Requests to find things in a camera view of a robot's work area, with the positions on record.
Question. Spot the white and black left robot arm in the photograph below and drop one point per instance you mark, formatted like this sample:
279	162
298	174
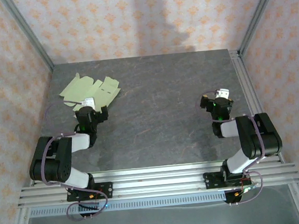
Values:
64	161

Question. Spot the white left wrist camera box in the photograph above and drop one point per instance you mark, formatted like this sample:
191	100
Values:
89	102

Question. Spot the pale green paper box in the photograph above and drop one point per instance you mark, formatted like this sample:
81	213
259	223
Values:
84	88

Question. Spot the grey metal lower panel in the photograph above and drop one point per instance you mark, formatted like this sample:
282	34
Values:
162	223

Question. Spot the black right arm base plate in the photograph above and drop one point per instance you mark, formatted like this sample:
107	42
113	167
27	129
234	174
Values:
210	181

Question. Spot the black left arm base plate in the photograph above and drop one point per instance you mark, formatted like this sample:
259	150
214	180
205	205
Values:
108	190

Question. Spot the aluminium corner post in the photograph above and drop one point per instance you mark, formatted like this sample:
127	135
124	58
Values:
28	33
258	13

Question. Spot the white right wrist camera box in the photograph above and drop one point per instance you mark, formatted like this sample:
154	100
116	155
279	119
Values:
222	93

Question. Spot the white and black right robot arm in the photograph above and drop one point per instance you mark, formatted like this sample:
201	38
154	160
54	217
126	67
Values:
259	139

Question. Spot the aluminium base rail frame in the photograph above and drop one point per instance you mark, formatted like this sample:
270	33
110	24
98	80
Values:
158	182

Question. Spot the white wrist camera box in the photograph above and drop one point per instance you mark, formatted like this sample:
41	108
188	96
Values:
222	93
89	102

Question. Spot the aluminium side rail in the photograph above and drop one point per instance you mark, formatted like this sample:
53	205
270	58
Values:
250	95

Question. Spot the green controller board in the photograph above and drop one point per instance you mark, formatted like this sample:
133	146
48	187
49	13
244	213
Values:
246	190

